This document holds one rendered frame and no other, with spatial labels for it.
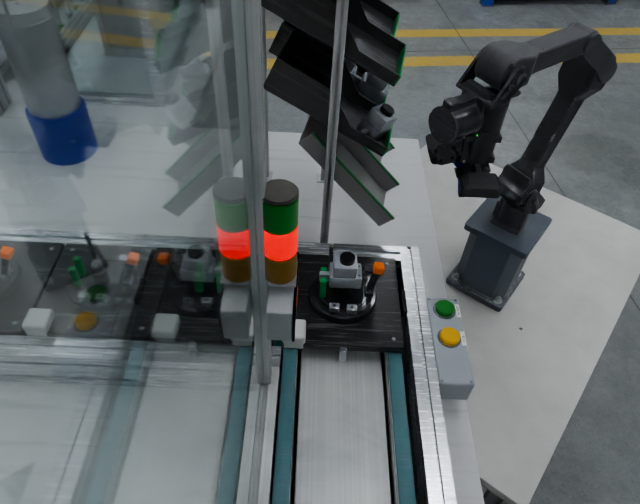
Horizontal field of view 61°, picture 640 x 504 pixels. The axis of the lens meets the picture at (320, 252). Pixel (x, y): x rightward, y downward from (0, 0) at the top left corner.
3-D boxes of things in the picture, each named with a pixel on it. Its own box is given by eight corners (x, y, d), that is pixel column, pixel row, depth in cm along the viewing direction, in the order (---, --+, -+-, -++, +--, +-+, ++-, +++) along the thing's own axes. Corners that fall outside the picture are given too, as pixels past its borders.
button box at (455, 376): (451, 314, 121) (458, 297, 116) (467, 400, 106) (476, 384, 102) (420, 313, 121) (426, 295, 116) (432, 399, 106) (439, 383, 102)
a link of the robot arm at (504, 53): (573, 60, 99) (596, 1, 92) (611, 80, 95) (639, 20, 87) (457, 105, 88) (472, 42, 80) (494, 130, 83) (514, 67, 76)
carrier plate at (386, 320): (393, 263, 124) (395, 257, 122) (403, 353, 107) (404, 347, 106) (288, 258, 123) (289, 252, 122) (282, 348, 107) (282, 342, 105)
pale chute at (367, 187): (385, 191, 135) (399, 183, 133) (379, 226, 127) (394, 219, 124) (310, 110, 123) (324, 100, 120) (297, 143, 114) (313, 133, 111)
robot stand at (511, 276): (524, 277, 135) (553, 218, 120) (499, 313, 127) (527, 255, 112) (471, 249, 141) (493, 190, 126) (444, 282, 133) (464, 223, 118)
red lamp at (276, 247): (298, 236, 77) (299, 211, 74) (296, 262, 74) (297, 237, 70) (263, 234, 77) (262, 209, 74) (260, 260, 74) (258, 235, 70)
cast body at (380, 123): (371, 121, 117) (389, 97, 112) (385, 136, 116) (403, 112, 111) (349, 131, 111) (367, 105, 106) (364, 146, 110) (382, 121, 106)
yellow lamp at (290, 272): (297, 260, 81) (298, 237, 78) (296, 285, 78) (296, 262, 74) (264, 258, 81) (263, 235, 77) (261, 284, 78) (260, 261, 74)
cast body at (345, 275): (360, 272, 111) (363, 249, 106) (360, 289, 108) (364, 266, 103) (319, 271, 111) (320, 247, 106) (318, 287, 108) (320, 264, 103)
